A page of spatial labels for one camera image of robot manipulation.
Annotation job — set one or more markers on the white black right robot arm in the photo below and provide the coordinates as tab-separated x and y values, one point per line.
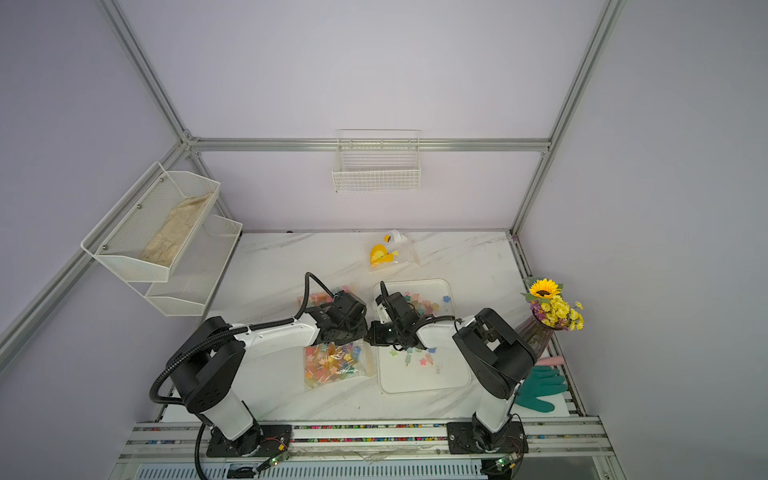
500	359

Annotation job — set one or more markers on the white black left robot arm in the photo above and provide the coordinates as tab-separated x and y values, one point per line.
200	374

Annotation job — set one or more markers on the white wire wall basket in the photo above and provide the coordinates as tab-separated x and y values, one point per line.
377	160

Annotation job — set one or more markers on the pile of candies on tray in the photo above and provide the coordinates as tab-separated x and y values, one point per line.
435	334

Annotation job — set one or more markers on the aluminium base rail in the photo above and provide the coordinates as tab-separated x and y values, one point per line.
549	448

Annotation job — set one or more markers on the clear ziploc bag of candies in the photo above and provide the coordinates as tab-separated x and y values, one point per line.
396	248

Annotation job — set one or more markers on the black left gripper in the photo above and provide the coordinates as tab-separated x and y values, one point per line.
362	330

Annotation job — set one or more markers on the sunflower and yellow flower bouquet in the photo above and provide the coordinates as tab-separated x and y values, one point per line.
548	306

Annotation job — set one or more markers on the white plastic tray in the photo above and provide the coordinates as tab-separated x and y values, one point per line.
416	370

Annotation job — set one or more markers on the green rubber glove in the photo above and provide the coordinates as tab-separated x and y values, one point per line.
543	381

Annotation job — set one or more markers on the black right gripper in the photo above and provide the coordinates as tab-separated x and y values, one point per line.
377	339

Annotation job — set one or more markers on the beige cloth in shelf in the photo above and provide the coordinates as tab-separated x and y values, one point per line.
166	244

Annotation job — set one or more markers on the dark glass vase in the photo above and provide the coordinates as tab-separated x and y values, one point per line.
535	334

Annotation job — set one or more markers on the white two-tier mesh shelf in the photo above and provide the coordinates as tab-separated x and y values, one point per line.
186	288

